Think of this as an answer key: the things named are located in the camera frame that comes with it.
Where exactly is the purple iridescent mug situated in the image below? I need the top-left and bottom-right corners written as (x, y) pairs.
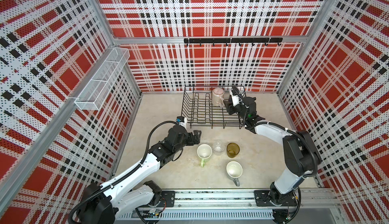
top-left (212, 88), bottom-right (224, 107)

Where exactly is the light green mug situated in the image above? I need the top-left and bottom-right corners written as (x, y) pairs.
top-left (197, 144), bottom-right (213, 167)

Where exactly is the black wire dish rack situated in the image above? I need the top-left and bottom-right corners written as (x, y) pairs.
top-left (181, 86), bottom-right (252, 128)

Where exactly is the clear glass cup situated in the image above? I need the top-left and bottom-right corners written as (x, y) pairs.
top-left (213, 141), bottom-right (224, 156)

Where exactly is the amber glass cup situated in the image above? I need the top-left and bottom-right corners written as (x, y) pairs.
top-left (227, 143), bottom-right (240, 158)

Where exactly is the white grey-handled mug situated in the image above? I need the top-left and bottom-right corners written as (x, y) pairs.
top-left (226, 161), bottom-right (243, 187)

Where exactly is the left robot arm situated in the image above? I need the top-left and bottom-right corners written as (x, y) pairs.
top-left (67, 117), bottom-right (202, 224)

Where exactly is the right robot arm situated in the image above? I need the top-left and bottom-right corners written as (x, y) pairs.
top-left (223, 91), bottom-right (322, 206)

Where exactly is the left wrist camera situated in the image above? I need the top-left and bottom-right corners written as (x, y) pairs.
top-left (176, 116), bottom-right (187, 129)

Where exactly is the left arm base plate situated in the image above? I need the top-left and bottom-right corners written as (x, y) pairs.
top-left (142, 190), bottom-right (176, 208)

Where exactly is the black wall hook rail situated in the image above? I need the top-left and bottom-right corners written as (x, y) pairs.
top-left (183, 38), bottom-right (283, 45)

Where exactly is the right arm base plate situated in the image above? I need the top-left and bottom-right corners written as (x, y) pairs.
top-left (254, 190), bottom-right (298, 207)

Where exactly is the white wire wall basket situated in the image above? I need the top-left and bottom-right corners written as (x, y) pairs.
top-left (75, 47), bottom-right (129, 110)

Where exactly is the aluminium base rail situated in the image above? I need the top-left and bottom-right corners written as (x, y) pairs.
top-left (113, 188), bottom-right (345, 224)

